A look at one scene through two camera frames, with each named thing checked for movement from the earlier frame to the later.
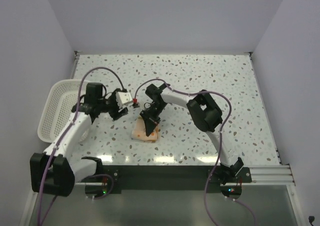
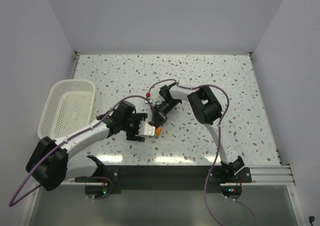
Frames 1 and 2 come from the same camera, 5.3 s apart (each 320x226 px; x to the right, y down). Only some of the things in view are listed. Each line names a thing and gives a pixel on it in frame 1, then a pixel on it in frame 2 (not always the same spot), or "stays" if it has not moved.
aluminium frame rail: x=260 y=176 stays
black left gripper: x=115 y=114 → x=133 y=136
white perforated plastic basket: x=59 y=108 stays
